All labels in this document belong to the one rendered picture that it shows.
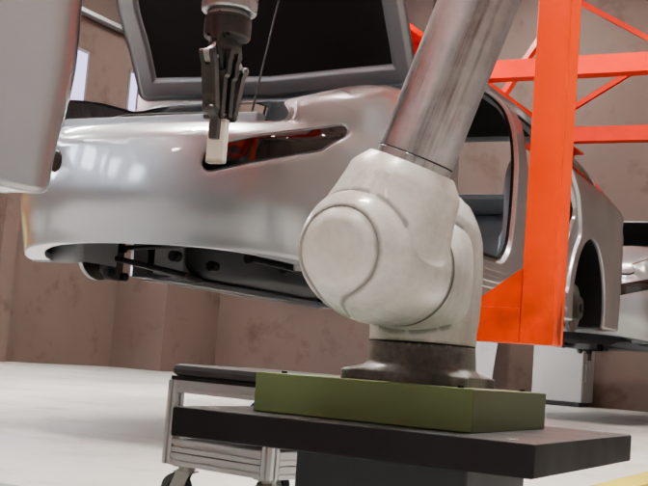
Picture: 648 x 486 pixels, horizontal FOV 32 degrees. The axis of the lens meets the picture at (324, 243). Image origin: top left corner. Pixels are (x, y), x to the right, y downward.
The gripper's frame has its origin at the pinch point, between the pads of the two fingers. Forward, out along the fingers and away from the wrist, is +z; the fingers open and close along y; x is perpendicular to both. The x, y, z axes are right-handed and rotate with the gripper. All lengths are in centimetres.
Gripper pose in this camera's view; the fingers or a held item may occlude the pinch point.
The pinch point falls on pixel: (217, 141)
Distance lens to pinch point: 180.9
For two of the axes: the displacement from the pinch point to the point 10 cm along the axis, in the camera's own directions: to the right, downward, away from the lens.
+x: -9.2, -0.3, 3.9
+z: -0.8, 9.9, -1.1
